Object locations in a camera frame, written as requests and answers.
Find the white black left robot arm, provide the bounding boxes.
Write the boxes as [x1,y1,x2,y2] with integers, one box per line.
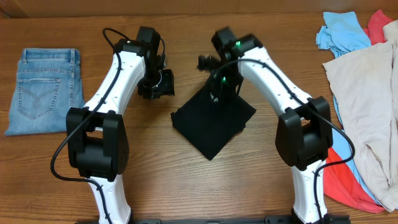
[61,26,175,223]

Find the brown cardboard back wall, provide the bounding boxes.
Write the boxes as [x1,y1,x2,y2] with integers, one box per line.
[1,0,397,18]

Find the red shirt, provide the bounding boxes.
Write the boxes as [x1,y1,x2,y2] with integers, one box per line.
[324,9,392,213]

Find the light blue shirt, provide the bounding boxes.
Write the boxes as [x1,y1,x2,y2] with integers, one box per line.
[315,11,380,206]

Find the beige pink shirt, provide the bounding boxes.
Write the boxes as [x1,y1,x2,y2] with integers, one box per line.
[323,21,397,212]

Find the folded blue denim jeans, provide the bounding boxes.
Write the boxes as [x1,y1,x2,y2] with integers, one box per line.
[5,48,85,136]

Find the black t-shirt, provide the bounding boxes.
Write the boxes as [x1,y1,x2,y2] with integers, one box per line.
[171,87,256,160]

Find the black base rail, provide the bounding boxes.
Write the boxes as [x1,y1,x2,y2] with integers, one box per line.
[76,213,351,224]

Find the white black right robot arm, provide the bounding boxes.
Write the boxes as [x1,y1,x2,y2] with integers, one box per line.
[199,27,333,223]

